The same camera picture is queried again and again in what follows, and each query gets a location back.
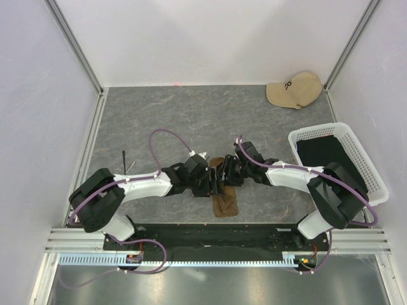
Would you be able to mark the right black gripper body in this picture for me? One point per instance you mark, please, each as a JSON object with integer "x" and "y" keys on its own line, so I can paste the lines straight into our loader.
{"x": 236, "y": 171}

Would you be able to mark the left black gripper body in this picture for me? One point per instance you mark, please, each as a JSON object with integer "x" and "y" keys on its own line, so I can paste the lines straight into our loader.
{"x": 201, "y": 187}

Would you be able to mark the brown cloth napkin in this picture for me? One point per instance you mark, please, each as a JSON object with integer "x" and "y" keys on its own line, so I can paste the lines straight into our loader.
{"x": 225, "y": 205}

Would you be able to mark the silver fork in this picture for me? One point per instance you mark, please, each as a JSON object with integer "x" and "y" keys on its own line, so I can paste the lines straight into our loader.
{"x": 131, "y": 165}

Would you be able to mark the black spoon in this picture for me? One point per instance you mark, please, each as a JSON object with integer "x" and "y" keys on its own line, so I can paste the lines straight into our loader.
{"x": 124, "y": 162}

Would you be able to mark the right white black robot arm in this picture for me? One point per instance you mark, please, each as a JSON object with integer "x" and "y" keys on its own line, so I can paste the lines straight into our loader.
{"x": 337, "y": 196}

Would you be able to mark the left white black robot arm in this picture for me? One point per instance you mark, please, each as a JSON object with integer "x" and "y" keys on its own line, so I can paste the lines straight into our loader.
{"x": 97, "y": 200}

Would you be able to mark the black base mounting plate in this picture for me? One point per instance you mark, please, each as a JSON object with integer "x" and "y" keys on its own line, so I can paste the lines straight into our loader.
{"x": 276, "y": 237}

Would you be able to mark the black cloth in basket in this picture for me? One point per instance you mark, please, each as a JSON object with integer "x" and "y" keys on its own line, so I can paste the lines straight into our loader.
{"x": 322, "y": 151}

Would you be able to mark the beige baseball cap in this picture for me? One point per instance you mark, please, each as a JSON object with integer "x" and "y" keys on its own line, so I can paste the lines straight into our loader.
{"x": 297, "y": 93}

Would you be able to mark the white plastic basket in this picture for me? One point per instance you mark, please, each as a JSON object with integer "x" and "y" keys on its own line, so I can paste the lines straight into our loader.
{"x": 377, "y": 190}

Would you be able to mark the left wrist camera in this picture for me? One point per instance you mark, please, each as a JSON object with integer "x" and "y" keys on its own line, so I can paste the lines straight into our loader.
{"x": 197, "y": 163}

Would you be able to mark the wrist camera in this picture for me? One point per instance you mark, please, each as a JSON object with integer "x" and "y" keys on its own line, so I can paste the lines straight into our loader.
{"x": 197, "y": 163}
{"x": 250, "y": 150}

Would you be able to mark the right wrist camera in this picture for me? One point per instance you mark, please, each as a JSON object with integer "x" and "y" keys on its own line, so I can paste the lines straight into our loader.
{"x": 250, "y": 150}

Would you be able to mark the front aluminium rail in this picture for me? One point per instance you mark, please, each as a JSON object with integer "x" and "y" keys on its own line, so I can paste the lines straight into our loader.
{"x": 352, "y": 241}

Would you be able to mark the light blue cable duct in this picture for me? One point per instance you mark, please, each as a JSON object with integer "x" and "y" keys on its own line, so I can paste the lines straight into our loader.
{"x": 127, "y": 260}

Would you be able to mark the right aluminium frame post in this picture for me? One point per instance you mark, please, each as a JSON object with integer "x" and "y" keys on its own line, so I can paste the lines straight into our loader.
{"x": 354, "y": 38}

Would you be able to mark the aluminium frame post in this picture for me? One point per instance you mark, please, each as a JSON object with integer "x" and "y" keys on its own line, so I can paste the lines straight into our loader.
{"x": 354, "y": 38}
{"x": 73, "y": 43}

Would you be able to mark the left aluminium frame post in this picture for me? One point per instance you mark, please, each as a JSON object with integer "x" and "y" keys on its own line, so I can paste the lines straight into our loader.
{"x": 73, "y": 43}

